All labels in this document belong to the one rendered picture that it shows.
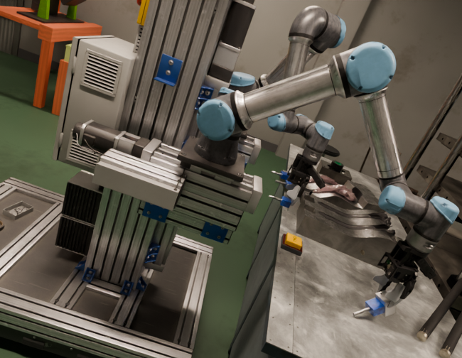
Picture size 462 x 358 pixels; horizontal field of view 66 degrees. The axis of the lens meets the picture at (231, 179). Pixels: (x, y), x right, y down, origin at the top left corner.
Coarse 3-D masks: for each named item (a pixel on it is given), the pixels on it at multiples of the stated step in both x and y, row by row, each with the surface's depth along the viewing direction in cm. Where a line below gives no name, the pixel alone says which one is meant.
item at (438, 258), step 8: (408, 224) 211; (408, 232) 207; (432, 256) 180; (440, 256) 184; (448, 256) 188; (456, 256) 192; (432, 264) 172; (440, 264) 175; (448, 264) 179; (456, 264) 182; (440, 272) 167; (448, 272) 170; (456, 272) 174; (440, 280) 162; (440, 288) 159; (448, 288) 155; (456, 304) 153
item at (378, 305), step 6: (378, 294) 113; (384, 294) 112; (372, 300) 112; (378, 300) 112; (384, 300) 110; (390, 300) 110; (366, 306) 113; (372, 306) 110; (378, 306) 110; (384, 306) 110; (360, 312) 110; (366, 312) 111; (372, 312) 110; (378, 312) 110; (384, 312) 111; (390, 312) 111
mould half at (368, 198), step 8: (312, 184) 187; (328, 184) 187; (344, 184) 203; (352, 184) 197; (360, 184) 203; (320, 192) 179; (328, 192) 178; (368, 192) 194; (328, 200) 176; (336, 200) 176; (344, 200) 177; (360, 200) 184; (368, 200) 182; (376, 200) 187; (344, 208) 179; (352, 208) 179; (360, 208) 180; (368, 208) 180; (376, 208) 181
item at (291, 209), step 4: (272, 196) 154; (280, 200) 154; (284, 200) 152; (288, 200) 153; (292, 200) 152; (280, 204) 153; (284, 204) 153; (288, 204) 153; (296, 204) 152; (288, 208) 154; (292, 208) 153; (296, 208) 153; (292, 212) 154
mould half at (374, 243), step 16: (304, 192) 167; (320, 208) 155; (336, 208) 164; (304, 224) 145; (320, 224) 144; (336, 224) 147; (352, 224) 153; (368, 224) 151; (320, 240) 146; (336, 240) 145; (352, 240) 144; (368, 240) 142; (384, 240) 141; (352, 256) 146; (368, 256) 145
